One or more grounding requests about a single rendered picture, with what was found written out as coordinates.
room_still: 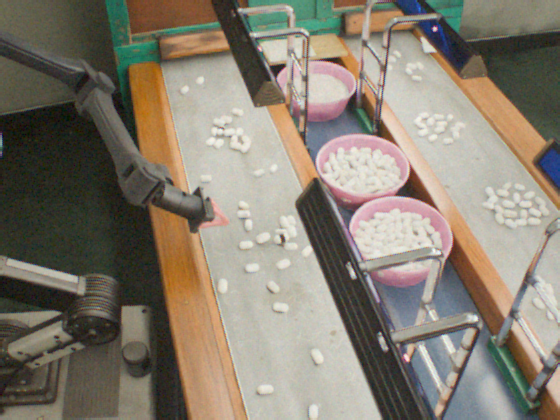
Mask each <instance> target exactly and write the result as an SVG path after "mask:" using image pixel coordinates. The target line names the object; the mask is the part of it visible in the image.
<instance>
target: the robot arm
mask: <svg viewBox="0 0 560 420"><path fill-rule="evenodd" d="M0 56H2V57H6V58H7V59H10V60H11V61H16V62H17V63H19V64H21V65H26V66H27V67H29V68H31V69H33V70H34V69H35V70H37V71H39V72H41V73H43V74H47V75H49V76H51V77H53V78H55V79H58V80H60V81H62V82H63V83H64V84H66V85H67V86H68V88H69V90H70V92H72V94H73V95H74V98H75V99H76V100H77V102H76V103H75V106H76V108H77V110H78V113H79V115H80V116H82V117H83V118H85V119H89V120H91V119H92V118H93V120H94V122H95V124H96V126H97V128H98V130H99V132H100V134H101V136H102V138H103V140H104V142H105V144H106V146H107V148H108V150H109V151H110V152H109V153H110V154H111V156H112V158H113V160H114V163H115V166H116V174H117V175H118V177H119V179H118V180H117V182H118V184H119V185H120V187H121V189H122V191H123V192H124V194H123V197H124V200H125V201H127V202H130V203H132V204H134V205H135V206H137V205H141V206H143V207H146V206H147V204H148V203H149V201H151V203H152V205H154V206H157V207H159V208H161V209H163V210H166V211H168V212H171V213H173V214H175V215H177V216H180V217H182V218H185V219H187V220H188V225H189V228H190V232H191V233H193V234H196V233H197V232H198V231H199V229H201V228H206V227H215V226H227V225H228V224H229V223H230V221H229V219H228V218H227V217H226V216H225V214H224V213H223V212H222V211H221V209H220V208H219V206H218V205H217V204H216V202H215V201H214V200H213V199H211V198H210V197H207V199H205V198H204V194H203V189H204V188H202V187H200V186H198V187H197V188H196V189H195V190H194V192H193V193H192V194H190V193H188V192H185V191H183V190H180V189H178V188H176V187H175V183H174V180H173V178H172V176H171V174H170V172H169V169H168V168H167V166H165V165H164V164H161V163H158V164H153V163H152V162H150V163H149V161H148V160H147V159H145V158H144V157H143V156H142V155H141V154H140V153H139V150H138V149H137V147H136V146H135V145H134V143H133V141H132V140H131V136H130V135H129V133H128V132H127V130H126V129H125V127H124V124H123V122H122V121H121V120H120V118H119V116H118V115H117V111H116V110H115V109H114V106H113V104H112V97H111V94H112V93H113V92H114V89H115V87H114V85H113V83H112V82H111V80H110V79H109V77H108V76H106V75H105V74H104V73H103V72H98V73H96V72H95V70H94V69H93V68H92V67H91V66H89V64H87V63H86V62H85V61H84V60H82V59H80V58H78V59H77V60H75V59H69V58H63V57H61V56H58V55H57V54H53V53H52V52H50V51H48V50H46V49H45V50H44V49H42V48H41V47H39V46H37V45H33V44H32V43H30V42H28V41H25V40H23V39H21V38H19V37H16V36H14V35H12V34H11V33H7V32H5V31H3V30H2V29H0ZM215 216H217V217H218V218H220V219H221V220H219V219H214V218H215Z"/></svg>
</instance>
